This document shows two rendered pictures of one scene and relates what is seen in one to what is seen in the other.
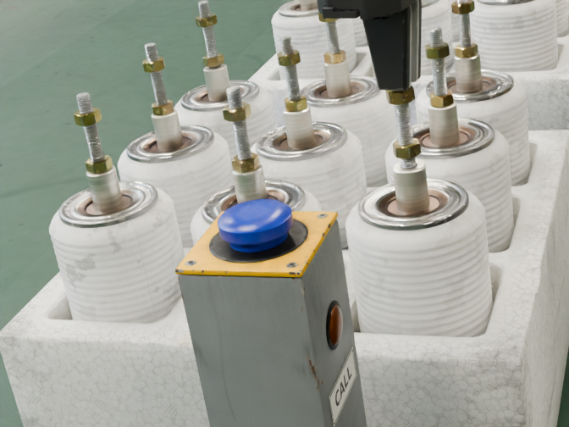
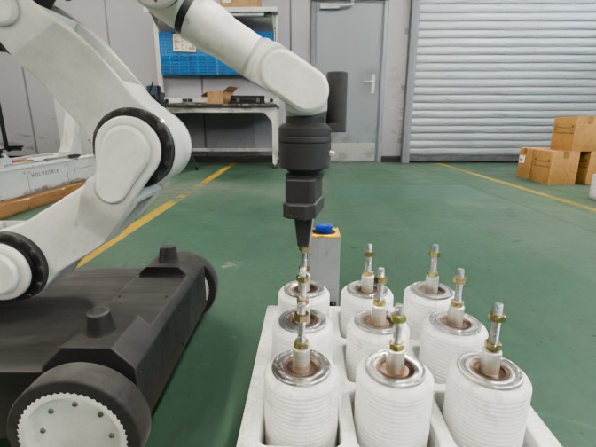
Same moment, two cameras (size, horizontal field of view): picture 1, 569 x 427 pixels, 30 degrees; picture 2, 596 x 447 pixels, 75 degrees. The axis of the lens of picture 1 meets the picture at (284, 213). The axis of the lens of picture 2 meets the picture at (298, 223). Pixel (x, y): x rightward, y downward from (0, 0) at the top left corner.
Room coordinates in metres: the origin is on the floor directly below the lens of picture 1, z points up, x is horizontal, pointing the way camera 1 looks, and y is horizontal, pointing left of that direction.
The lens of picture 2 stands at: (1.27, -0.33, 0.55)
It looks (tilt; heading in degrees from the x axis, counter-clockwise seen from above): 15 degrees down; 159
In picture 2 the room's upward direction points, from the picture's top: straight up
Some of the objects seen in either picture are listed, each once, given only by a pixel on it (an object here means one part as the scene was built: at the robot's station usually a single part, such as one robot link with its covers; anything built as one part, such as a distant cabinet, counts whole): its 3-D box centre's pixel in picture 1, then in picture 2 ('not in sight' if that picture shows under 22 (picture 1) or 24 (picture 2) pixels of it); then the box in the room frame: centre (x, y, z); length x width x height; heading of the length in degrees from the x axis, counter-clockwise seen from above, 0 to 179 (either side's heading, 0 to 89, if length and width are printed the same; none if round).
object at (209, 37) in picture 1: (210, 41); (494, 332); (0.96, 0.04, 0.30); 0.01 x 0.01 x 0.08
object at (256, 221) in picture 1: (256, 230); (324, 229); (0.51, 0.02, 0.32); 0.04 x 0.04 x 0.02
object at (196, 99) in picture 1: (220, 96); (489, 370); (0.96, 0.04, 0.25); 0.08 x 0.08 x 0.01
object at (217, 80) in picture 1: (218, 83); (490, 361); (0.96, 0.04, 0.26); 0.02 x 0.02 x 0.03
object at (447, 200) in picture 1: (413, 204); (303, 289); (0.66, -0.09, 0.25); 0.08 x 0.08 x 0.01
